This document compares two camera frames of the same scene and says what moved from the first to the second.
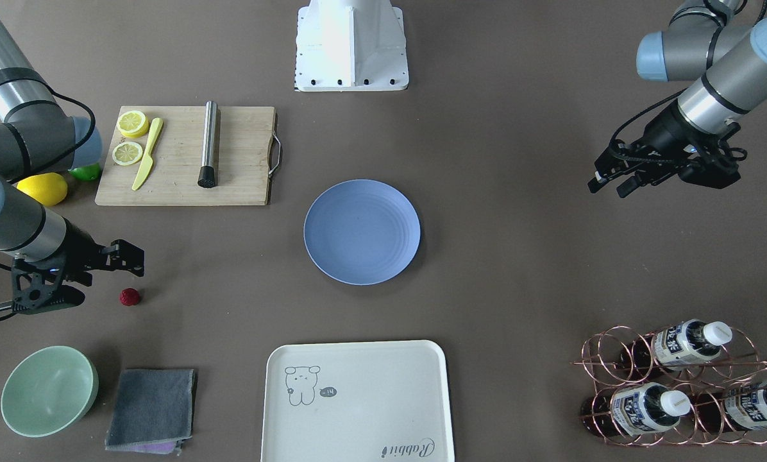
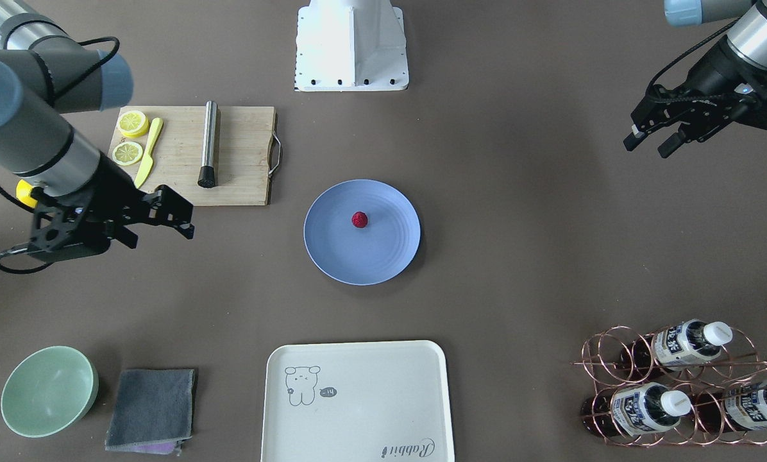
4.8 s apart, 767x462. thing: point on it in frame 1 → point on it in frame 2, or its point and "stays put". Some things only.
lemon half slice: x=133 y=124 stays put
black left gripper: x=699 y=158 → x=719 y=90
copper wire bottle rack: x=692 y=384 stays put
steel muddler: x=207 y=178 stays put
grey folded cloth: x=154 y=411 stays put
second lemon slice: x=126 y=153 stays put
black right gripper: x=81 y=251 → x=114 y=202
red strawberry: x=129 y=296 → x=359 y=219
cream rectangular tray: x=356 y=401 stays put
